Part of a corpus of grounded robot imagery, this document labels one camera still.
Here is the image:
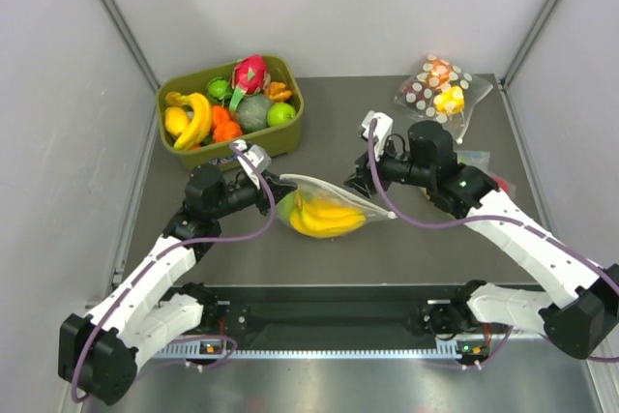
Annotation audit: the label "pink dragon fruit toy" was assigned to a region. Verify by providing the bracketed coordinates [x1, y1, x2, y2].
[228, 54, 268, 114]

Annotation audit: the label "green round fruit toy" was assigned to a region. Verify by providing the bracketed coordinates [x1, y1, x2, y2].
[206, 77, 233, 102]

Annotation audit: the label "aluminium frame post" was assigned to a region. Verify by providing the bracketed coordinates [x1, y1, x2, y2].
[71, 0, 161, 90]
[500, 0, 594, 88]

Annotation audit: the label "orange walnut-like toy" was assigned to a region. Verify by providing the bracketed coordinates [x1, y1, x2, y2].
[263, 81, 293, 103]

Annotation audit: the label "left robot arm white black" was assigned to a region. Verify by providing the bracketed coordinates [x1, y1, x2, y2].
[58, 164, 297, 405]

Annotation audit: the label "slotted grey cable duct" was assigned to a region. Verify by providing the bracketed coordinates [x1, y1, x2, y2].
[154, 339, 489, 362]

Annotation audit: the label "zip bag with bananas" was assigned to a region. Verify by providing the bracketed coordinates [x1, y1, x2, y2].
[277, 174, 397, 239]

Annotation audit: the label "olive green plastic bin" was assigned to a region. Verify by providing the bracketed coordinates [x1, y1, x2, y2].
[156, 54, 305, 171]

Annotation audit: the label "grey green melon toy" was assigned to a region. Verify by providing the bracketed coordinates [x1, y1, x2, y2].
[234, 94, 274, 133]

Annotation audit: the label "polka dot zip bag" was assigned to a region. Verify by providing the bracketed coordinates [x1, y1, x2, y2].
[394, 54, 494, 145]

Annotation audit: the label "orange pumpkin toy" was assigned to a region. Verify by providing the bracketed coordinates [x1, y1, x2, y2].
[213, 120, 243, 143]

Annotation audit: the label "yellow lemon toy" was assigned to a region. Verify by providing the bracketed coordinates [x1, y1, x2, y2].
[164, 106, 191, 139]

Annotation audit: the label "left aluminium frame post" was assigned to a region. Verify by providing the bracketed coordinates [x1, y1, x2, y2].
[71, 0, 161, 90]

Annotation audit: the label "orange tangerine toy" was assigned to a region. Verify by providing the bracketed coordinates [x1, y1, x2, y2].
[212, 105, 232, 129]

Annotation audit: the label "right aluminium frame post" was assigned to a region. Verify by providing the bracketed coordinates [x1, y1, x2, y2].
[500, 0, 594, 88]

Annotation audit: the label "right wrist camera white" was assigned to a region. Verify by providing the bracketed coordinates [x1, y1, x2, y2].
[360, 110, 394, 161]

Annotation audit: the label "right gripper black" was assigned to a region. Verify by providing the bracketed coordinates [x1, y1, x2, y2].
[344, 134, 434, 199]

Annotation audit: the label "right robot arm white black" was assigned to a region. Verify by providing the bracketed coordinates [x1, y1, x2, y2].
[345, 111, 618, 360]

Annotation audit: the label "blue zip bag colourful balls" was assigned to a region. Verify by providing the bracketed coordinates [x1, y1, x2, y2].
[456, 149, 516, 199]

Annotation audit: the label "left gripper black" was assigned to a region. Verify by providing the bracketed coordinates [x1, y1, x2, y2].
[211, 170, 297, 220]

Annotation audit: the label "green apple toy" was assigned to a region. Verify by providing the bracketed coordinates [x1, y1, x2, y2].
[267, 102, 297, 127]

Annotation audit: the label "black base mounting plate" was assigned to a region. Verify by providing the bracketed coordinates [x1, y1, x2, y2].
[139, 284, 572, 351]

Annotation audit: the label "yellow banana bunch in bin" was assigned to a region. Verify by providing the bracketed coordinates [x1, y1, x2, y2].
[165, 91, 212, 151]

